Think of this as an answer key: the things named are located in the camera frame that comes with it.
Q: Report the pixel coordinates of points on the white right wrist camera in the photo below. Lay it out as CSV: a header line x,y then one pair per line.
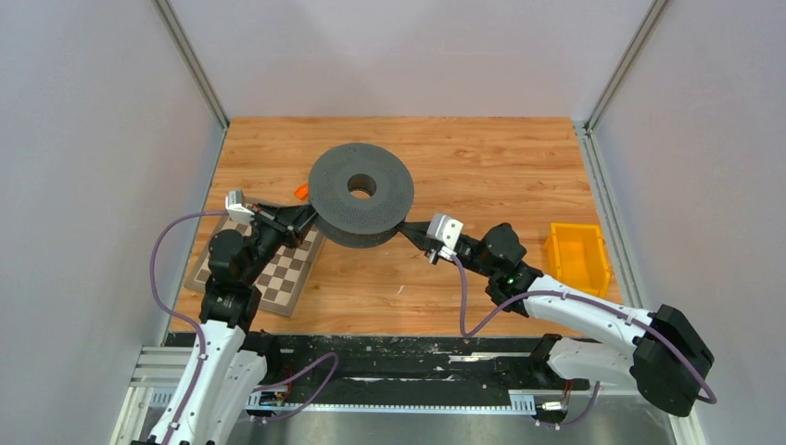
x,y
446,231

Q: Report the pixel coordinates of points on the aluminium frame post left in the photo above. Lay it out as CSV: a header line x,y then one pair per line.
x,y
187,52

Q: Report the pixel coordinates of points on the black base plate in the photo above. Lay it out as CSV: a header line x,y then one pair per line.
x,y
415,371

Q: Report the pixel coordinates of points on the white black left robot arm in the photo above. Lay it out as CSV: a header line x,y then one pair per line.
x,y
227,360

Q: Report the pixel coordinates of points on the orange curved plastic piece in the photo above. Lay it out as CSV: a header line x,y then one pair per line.
x,y
302,192

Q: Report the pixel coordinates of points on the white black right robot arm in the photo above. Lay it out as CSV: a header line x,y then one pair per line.
x,y
659,353

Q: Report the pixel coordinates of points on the yellow plastic bin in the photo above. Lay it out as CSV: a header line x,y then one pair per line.
x,y
576,257

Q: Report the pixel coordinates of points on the aluminium frame post right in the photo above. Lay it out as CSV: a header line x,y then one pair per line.
x,y
640,38

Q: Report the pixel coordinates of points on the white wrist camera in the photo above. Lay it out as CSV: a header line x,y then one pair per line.
x,y
237,209
446,231

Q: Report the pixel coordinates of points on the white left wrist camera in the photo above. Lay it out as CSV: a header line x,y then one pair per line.
x,y
237,209

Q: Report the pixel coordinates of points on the wooden chessboard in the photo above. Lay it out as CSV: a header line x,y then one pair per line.
x,y
282,280

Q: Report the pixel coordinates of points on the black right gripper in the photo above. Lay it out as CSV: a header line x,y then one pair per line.
x,y
417,234

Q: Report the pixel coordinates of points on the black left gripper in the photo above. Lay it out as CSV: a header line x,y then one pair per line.
x,y
294,216

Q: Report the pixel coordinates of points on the black cable spool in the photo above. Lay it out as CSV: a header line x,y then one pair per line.
x,y
360,193

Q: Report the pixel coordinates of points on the aluminium side rail right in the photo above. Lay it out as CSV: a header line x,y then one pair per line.
x,y
625,270

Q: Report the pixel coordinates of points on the aluminium frame post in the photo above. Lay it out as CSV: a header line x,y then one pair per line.
x,y
187,52
640,38

